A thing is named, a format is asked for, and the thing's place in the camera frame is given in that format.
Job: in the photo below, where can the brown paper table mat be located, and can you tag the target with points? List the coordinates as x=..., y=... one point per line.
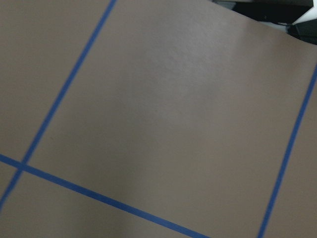
x=154, y=119

